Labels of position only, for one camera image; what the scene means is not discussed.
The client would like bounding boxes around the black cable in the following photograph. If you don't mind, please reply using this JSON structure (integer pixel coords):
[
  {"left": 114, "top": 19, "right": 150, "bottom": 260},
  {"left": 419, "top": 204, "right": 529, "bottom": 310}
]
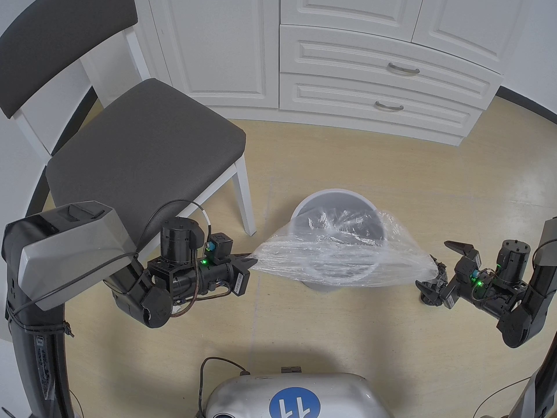
[{"left": 197, "top": 357, "right": 252, "bottom": 418}]

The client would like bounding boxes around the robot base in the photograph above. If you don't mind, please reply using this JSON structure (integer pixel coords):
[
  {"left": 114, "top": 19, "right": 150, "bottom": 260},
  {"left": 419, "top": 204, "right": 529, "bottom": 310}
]
[{"left": 205, "top": 366, "right": 390, "bottom": 418}]

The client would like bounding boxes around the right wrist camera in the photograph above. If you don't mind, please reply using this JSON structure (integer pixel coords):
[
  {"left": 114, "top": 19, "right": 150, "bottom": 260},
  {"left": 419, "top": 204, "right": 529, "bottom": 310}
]
[{"left": 469, "top": 265, "right": 491, "bottom": 290}]

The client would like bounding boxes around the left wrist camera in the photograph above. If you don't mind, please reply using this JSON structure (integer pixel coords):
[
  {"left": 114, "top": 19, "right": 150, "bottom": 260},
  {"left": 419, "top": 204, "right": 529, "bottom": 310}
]
[{"left": 205, "top": 233, "right": 233, "bottom": 264}]

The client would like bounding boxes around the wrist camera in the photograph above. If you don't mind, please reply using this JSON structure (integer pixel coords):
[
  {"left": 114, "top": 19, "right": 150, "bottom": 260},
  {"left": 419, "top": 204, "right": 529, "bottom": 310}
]
[
  {"left": 469, "top": 265, "right": 491, "bottom": 290},
  {"left": 205, "top": 233, "right": 233, "bottom": 264}
]

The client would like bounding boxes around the grey trash bin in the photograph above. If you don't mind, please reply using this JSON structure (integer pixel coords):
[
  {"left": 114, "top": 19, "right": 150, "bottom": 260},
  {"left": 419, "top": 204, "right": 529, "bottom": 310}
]
[{"left": 289, "top": 189, "right": 392, "bottom": 293}]

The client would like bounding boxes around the black plastic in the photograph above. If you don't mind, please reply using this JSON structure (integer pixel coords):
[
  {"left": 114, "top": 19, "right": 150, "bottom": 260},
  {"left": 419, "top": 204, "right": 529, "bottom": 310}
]
[{"left": 428, "top": 254, "right": 450, "bottom": 295}]

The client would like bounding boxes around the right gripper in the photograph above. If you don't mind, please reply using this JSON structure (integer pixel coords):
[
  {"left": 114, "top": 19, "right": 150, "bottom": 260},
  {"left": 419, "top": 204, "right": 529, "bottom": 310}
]
[{"left": 415, "top": 240, "right": 499, "bottom": 310}]

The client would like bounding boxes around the clear plastic bag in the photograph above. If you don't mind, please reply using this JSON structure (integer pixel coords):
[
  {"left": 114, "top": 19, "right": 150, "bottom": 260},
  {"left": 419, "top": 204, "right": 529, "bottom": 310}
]
[{"left": 252, "top": 209, "right": 439, "bottom": 288}]

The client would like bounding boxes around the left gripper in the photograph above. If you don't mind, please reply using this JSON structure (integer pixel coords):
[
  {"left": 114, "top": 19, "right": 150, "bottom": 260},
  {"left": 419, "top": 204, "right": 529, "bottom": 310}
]
[{"left": 176, "top": 255, "right": 252, "bottom": 299}]

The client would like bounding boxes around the white chair with grey cushions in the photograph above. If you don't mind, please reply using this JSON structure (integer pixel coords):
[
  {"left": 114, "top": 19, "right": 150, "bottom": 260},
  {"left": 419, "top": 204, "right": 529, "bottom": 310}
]
[{"left": 0, "top": 0, "right": 257, "bottom": 253}]

